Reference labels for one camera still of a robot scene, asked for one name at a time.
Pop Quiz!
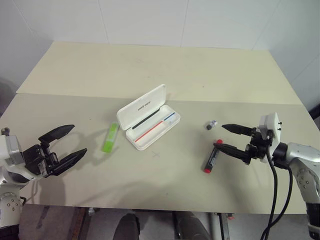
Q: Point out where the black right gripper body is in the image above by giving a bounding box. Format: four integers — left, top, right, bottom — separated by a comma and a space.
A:
245, 126, 274, 161

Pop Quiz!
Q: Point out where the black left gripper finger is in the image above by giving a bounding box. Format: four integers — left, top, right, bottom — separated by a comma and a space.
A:
38, 123, 76, 149
50, 147, 88, 177

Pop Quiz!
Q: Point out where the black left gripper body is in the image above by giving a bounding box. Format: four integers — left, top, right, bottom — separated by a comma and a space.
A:
24, 142, 61, 179

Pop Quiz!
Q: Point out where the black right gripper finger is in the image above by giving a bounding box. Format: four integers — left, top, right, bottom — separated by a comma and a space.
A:
221, 123, 254, 137
212, 142, 252, 165

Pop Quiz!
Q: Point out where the black marker with red caps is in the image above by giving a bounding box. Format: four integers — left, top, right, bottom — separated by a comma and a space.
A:
202, 138, 224, 174

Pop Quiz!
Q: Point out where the green and clear plastic tube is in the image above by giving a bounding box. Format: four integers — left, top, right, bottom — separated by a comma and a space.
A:
100, 121, 119, 154

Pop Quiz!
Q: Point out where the white hard pencil case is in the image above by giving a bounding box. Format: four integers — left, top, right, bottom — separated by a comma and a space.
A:
116, 83, 181, 151

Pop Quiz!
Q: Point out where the metal table leg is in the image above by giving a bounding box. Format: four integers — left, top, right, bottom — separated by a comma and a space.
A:
208, 212, 231, 240

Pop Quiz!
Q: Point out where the dark grey cylinder shape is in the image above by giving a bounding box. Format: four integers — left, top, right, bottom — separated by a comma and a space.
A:
172, 211, 209, 240

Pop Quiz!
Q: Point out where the dark rounded shape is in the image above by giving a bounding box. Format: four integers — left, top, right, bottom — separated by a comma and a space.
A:
116, 212, 141, 240

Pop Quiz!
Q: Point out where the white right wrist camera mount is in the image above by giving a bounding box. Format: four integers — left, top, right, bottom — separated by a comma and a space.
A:
258, 112, 283, 165

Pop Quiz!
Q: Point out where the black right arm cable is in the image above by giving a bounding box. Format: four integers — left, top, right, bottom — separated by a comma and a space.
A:
259, 131, 294, 240

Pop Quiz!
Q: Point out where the dark table frame bar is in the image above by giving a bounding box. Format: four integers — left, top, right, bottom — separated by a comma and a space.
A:
71, 207, 93, 240

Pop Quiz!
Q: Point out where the black frame beside table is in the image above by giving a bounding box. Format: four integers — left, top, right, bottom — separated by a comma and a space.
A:
308, 96, 320, 122

